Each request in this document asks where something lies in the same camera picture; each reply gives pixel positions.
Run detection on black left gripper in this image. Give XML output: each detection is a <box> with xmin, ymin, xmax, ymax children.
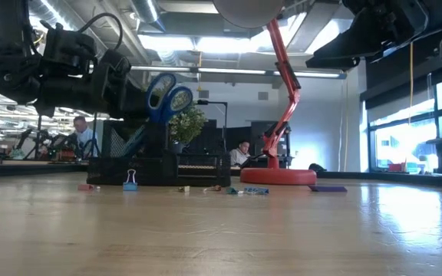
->
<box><xmin>32</xmin><ymin>21</ymin><xmax>153</xmax><ymax>120</ymax></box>

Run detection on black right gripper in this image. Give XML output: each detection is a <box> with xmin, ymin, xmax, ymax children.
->
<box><xmin>305</xmin><ymin>0</ymin><xmax>431</xmax><ymax>71</ymax></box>

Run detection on blue-handled scissors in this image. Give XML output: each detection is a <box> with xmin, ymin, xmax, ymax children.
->
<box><xmin>145</xmin><ymin>72</ymin><xmax>194</xmax><ymax>154</ymax></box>

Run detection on black mesh desk organizer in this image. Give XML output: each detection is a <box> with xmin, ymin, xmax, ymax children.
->
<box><xmin>85</xmin><ymin>119</ymin><xmax>233</xmax><ymax>188</ymax></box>

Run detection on small blue binder clip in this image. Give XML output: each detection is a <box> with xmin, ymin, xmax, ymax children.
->
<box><xmin>242</xmin><ymin>186</ymin><xmax>270</xmax><ymax>196</ymax></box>

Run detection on green potted plant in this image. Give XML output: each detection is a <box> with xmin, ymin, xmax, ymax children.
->
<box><xmin>167</xmin><ymin>103</ymin><xmax>209</xmax><ymax>154</ymax></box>

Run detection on person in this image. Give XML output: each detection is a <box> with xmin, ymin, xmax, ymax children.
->
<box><xmin>72</xmin><ymin>115</ymin><xmax>100</xmax><ymax>158</ymax></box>
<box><xmin>229</xmin><ymin>140</ymin><xmax>252</xmax><ymax>166</ymax></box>

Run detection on red desk lamp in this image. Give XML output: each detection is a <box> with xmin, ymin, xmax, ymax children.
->
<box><xmin>212</xmin><ymin>0</ymin><xmax>318</xmax><ymax>186</ymax></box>

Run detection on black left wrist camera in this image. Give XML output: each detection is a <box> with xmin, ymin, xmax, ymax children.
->
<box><xmin>89</xmin><ymin>48</ymin><xmax>133</xmax><ymax>120</ymax></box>

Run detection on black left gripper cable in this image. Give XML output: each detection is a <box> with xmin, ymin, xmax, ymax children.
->
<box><xmin>75</xmin><ymin>12</ymin><xmax>125</xmax><ymax>53</ymax></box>

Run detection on black aluminium table frame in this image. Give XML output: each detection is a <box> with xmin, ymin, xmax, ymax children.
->
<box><xmin>0</xmin><ymin>160</ymin><xmax>442</xmax><ymax>189</ymax></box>

